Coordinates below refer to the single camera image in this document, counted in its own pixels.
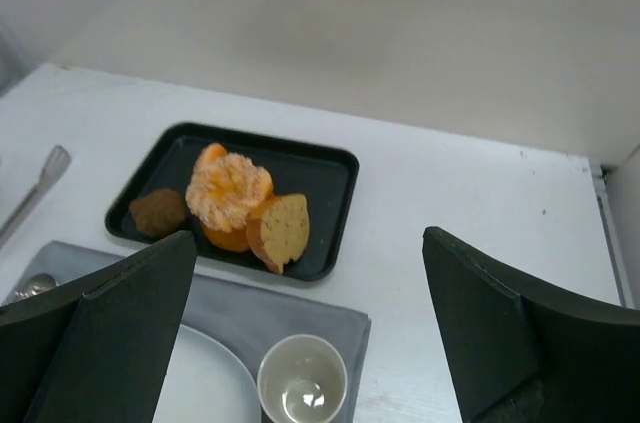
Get orange cup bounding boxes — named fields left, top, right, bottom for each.
left=256, top=334, right=349, bottom=423

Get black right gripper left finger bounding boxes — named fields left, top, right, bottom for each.
left=1, top=231, right=196, bottom=422

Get aluminium frame rail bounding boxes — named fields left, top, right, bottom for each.
left=590, top=163, right=636, bottom=309

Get metal tongs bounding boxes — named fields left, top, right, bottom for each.
left=1, top=144, right=72, bottom=247

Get sesame twisted bread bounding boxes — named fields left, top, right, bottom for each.
left=185, top=153, right=274, bottom=232

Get white oval plate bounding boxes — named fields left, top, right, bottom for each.
left=153, top=324, right=262, bottom=423

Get smooth orange round bun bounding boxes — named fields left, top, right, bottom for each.
left=200, top=196, right=277, bottom=253

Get brown chocolate croissant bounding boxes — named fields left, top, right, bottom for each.
left=129, top=188, right=189, bottom=238

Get grey cloth placemat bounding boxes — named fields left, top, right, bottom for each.
left=1, top=241, right=371, bottom=422

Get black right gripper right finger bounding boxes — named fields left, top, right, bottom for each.
left=422, top=226, right=639, bottom=422

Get silver spoon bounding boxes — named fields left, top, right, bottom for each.
left=14, top=273, right=58, bottom=301

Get sliced brown bread loaf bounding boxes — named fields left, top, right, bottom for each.
left=246, top=193, right=310, bottom=275

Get black rectangular tray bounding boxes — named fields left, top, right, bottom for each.
left=105, top=122, right=359, bottom=282

